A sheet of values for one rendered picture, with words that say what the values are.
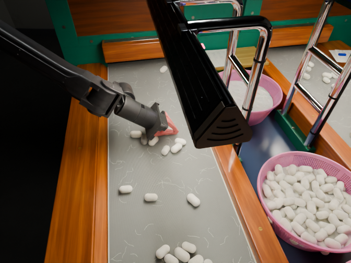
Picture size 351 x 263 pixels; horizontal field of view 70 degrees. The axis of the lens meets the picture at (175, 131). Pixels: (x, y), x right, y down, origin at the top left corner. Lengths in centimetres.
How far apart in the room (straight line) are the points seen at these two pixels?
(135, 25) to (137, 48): 9
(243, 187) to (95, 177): 37
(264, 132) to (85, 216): 63
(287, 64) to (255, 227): 79
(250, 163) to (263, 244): 30
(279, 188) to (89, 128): 56
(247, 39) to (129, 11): 52
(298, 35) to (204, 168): 78
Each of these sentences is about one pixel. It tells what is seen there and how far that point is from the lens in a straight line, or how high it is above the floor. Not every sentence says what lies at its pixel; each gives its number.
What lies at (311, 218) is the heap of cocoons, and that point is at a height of 74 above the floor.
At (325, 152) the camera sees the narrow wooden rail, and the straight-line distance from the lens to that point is 85.
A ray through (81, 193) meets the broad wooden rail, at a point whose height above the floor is 77.
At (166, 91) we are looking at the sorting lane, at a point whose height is 74.
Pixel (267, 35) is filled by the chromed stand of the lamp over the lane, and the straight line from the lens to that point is 54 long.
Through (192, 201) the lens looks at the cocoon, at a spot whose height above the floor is 76.
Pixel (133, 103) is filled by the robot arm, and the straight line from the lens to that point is 66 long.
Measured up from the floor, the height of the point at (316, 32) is 101.
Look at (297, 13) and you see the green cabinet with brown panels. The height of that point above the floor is 90.
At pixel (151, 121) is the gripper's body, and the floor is 84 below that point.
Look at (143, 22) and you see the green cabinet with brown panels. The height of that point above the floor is 91.
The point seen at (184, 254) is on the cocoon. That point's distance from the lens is 56.
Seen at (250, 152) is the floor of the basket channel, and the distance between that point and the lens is 85.
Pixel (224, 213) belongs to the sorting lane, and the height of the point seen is 74.
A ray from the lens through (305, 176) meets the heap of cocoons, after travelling 76.
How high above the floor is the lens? 129
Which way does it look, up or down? 45 degrees down
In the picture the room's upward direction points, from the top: straight up
